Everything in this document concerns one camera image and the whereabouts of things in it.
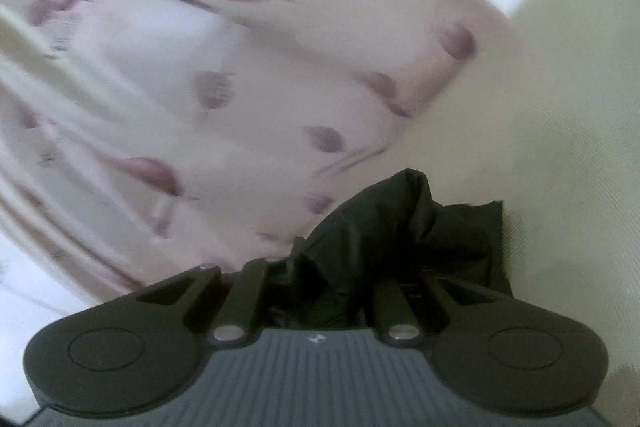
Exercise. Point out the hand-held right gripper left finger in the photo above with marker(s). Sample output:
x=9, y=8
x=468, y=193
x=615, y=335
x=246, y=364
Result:
x=249, y=289

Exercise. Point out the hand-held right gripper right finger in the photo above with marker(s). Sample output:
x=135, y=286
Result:
x=389, y=302

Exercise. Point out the black jacket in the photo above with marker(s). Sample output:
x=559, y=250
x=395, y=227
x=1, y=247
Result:
x=400, y=227

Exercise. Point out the leaf printed pink curtain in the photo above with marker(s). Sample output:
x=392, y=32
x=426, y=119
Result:
x=250, y=82

